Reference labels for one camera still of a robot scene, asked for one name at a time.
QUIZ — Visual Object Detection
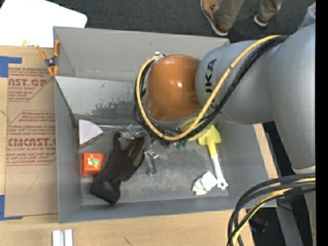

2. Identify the white crumpled object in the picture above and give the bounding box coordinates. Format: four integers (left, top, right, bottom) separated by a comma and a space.
192, 171, 219, 196

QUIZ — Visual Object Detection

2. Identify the orange cube with green print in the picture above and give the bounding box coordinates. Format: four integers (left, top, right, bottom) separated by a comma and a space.
80, 152, 105, 177

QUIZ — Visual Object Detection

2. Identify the dark brown glove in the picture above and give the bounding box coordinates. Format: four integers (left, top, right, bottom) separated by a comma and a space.
89, 130, 146, 206

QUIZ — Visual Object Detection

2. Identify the white triangular block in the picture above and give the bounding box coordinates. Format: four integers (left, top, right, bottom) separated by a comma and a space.
77, 119, 105, 150

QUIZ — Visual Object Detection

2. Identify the brown cardboard board red print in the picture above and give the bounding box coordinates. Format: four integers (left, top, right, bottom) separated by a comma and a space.
0, 45, 60, 221

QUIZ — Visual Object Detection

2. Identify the person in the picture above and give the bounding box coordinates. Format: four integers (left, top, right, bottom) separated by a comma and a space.
200, 0, 295, 37

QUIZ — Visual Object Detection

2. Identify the yellow toy shovel white handle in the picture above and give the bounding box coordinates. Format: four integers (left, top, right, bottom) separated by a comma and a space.
197, 124, 229, 191

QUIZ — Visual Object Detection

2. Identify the grey metal bin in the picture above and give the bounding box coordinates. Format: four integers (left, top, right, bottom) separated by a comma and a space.
53, 26, 279, 224

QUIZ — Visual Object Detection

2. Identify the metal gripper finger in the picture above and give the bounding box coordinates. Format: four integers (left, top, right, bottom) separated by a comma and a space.
122, 124, 145, 148
142, 147, 159, 176

